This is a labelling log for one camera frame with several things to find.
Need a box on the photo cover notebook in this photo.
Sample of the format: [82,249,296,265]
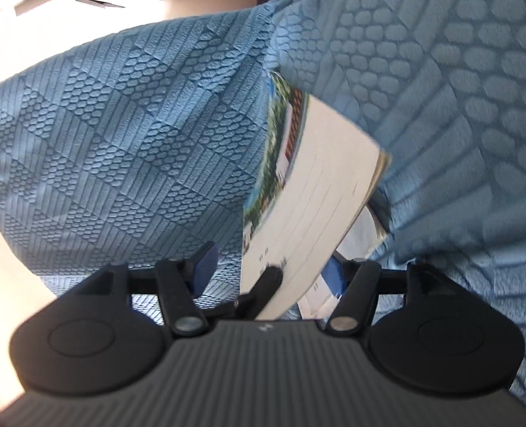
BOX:
[240,71,392,321]
[298,205,389,321]

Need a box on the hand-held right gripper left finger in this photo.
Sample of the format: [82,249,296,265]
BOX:
[63,241,219,336]

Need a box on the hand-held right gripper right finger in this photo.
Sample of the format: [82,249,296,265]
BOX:
[323,253,466,334]

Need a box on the blue textured sofa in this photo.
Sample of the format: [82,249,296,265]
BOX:
[0,0,526,419]

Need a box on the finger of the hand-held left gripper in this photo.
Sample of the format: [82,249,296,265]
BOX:
[218,266,286,320]

